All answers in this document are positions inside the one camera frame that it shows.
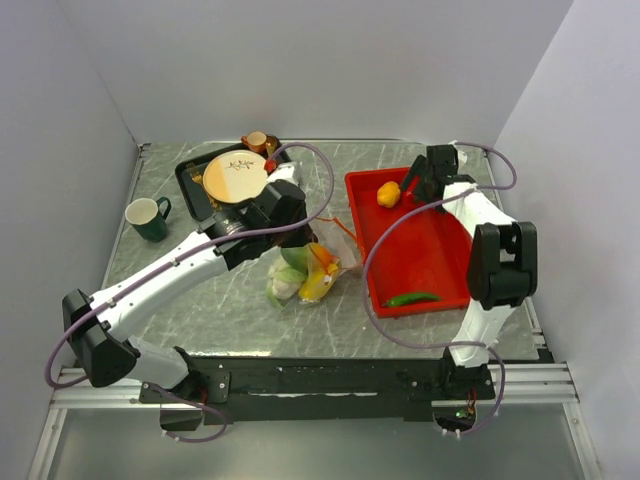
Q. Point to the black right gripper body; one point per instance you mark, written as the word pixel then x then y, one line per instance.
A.
pixel 421 190

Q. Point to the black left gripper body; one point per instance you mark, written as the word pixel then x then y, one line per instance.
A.
pixel 293 239

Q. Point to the green orange mango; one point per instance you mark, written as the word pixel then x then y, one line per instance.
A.
pixel 313 256

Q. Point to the clear zip top bag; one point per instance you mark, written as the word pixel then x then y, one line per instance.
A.
pixel 345 247

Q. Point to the white cauliflower with leaves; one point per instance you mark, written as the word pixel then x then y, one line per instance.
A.
pixel 283 282

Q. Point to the yellow mango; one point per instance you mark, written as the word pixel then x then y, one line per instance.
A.
pixel 319 281

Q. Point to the red bell pepper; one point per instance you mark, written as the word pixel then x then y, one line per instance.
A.
pixel 408 196

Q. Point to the dark red apple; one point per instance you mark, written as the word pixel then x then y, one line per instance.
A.
pixel 322 231

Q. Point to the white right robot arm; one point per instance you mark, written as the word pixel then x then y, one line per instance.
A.
pixel 503 266

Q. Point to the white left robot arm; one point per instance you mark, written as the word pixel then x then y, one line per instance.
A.
pixel 103 325

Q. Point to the small yellow orange fruit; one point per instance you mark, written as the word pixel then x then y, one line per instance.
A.
pixel 388 195

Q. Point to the cream floral plate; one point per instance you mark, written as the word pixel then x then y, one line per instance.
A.
pixel 235 176

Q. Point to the gold spoon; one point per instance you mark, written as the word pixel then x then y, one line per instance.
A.
pixel 271 145

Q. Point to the small orange cup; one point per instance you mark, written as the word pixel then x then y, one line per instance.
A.
pixel 255 141

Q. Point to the black serving tray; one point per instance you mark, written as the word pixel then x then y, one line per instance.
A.
pixel 189 177

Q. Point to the red plastic bin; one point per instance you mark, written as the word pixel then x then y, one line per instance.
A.
pixel 427 253

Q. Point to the green chili pepper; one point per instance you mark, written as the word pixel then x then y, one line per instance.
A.
pixel 411 298

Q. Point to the dark green mug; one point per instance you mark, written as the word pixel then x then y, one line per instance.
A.
pixel 148 217

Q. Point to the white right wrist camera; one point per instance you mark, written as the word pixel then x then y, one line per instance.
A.
pixel 461 155

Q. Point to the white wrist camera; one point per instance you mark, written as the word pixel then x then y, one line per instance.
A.
pixel 287 171
pixel 461 155

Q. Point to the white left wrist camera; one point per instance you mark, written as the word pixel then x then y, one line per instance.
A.
pixel 287 171

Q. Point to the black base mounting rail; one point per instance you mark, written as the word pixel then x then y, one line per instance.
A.
pixel 275 389

